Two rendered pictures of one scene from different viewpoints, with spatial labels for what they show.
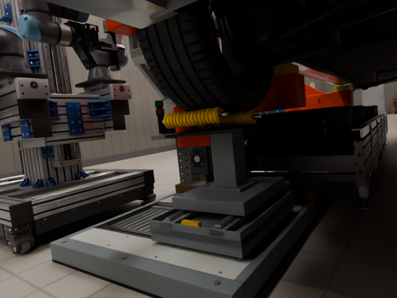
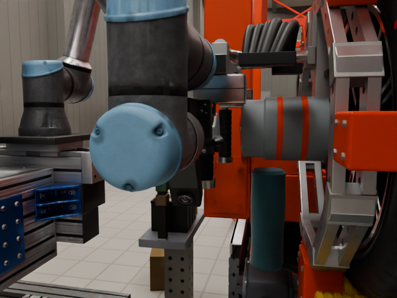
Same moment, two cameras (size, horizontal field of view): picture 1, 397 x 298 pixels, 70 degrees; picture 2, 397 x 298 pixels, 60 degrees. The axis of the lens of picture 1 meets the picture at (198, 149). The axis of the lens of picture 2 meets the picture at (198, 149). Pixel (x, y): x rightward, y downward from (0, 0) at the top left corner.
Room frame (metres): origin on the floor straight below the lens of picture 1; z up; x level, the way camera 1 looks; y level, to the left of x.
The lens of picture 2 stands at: (0.66, 0.58, 0.88)
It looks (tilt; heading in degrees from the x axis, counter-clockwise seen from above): 6 degrees down; 336
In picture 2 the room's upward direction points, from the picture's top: straight up
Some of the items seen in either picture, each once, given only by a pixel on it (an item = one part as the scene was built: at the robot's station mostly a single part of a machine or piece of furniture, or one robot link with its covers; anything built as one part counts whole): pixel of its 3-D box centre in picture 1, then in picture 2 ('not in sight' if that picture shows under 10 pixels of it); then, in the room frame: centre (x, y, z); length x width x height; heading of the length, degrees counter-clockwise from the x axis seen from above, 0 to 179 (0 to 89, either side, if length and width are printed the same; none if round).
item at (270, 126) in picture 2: not in sight; (290, 128); (1.27, 0.08, 0.85); 0.21 x 0.14 x 0.14; 55
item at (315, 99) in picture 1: (324, 92); not in sight; (3.14, -1.43, 0.69); 0.52 x 0.17 x 0.35; 55
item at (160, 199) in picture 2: (159, 112); (162, 199); (1.78, 0.21, 0.59); 0.04 x 0.04 x 0.04; 55
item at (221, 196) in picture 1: (229, 162); not in sight; (1.13, -0.12, 0.32); 0.40 x 0.30 x 0.28; 145
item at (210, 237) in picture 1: (228, 213); not in sight; (1.10, -0.09, 0.13); 0.50 x 0.36 x 0.10; 145
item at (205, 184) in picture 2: (113, 51); (203, 144); (1.23, 0.31, 0.83); 0.04 x 0.04 x 0.16
